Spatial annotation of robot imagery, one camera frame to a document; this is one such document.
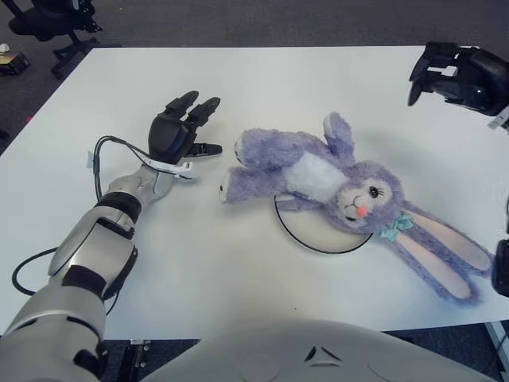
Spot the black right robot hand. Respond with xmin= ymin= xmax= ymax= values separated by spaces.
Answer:
xmin=407 ymin=41 xmax=509 ymax=117

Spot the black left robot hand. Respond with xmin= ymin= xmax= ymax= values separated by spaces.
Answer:
xmin=147 ymin=90 xmax=223 ymax=166

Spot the purple plush teddy bear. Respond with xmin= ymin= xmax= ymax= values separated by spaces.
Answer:
xmin=217 ymin=111 xmax=496 ymax=308

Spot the white plate with black rim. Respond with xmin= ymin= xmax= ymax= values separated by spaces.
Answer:
xmin=273 ymin=190 xmax=375 ymax=255

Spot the brown cardboard box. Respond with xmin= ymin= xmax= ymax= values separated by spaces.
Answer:
xmin=0 ymin=53 xmax=31 ymax=77

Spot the black office chair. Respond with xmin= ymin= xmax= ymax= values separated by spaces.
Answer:
xmin=7 ymin=0 xmax=122 ymax=79

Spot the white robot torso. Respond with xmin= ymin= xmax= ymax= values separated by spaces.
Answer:
xmin=141 ymin=318 xmax=498 ymax=382

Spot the white table leg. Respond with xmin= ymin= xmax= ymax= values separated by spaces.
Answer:
xmin=484 ymin=320 xmax=509 ymax=361

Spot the white left wrist mount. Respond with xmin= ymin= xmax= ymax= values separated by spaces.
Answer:
xmin=142 ymin=157 xmax=198 ymax=181

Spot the white wrist mount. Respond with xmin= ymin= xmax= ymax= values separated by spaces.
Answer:
xmin=142 ymin=157 xmax=198 ymax=181
xmin=488 ymin=103 xmax=509 ymax=131

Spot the white right wrist mount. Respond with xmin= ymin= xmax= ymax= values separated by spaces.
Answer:
xmin=488 ymin=103 xmax=509 ymax=131

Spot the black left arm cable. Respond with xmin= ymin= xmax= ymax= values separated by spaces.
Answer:
xmin=11 ymin=134 xmax=160 ymax=316

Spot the black metal table bracket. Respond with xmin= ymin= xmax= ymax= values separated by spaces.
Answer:
xmin=117 ymin=339 xmax=151 ymax=382

